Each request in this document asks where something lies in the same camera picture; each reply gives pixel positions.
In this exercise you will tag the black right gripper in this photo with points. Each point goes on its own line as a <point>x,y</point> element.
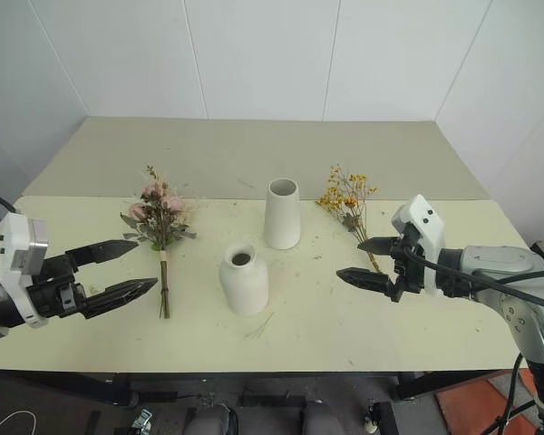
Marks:
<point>408,274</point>

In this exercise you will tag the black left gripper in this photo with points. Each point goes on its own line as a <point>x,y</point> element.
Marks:
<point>50,294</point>

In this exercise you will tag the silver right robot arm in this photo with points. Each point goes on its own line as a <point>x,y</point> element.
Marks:
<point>494,262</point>

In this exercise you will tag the tall white conical vase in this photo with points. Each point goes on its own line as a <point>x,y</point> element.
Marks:
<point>281,217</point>

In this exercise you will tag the white bottle-shaped vase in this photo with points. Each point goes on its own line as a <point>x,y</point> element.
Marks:
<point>245,283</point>

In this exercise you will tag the yellow dried flower bouquet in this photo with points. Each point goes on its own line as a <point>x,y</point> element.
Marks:
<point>351,201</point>

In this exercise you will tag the pink flower bouquet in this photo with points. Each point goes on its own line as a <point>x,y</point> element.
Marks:
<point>161,213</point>

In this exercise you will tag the loose dry twigs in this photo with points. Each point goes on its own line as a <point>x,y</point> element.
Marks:
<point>259,328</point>

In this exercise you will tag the small caster wheel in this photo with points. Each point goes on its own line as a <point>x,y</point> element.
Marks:
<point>371,423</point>

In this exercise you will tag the orange floor mat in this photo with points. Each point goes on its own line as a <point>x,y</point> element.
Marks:
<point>473,403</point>

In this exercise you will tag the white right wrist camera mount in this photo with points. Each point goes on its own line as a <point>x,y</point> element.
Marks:
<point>428,226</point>

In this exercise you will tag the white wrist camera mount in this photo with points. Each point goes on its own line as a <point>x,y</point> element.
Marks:
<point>428,226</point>
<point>16,254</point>

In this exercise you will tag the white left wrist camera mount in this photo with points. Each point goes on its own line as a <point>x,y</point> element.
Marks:
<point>16,254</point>

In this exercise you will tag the black table frame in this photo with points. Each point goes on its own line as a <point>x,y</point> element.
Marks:
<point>254,375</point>

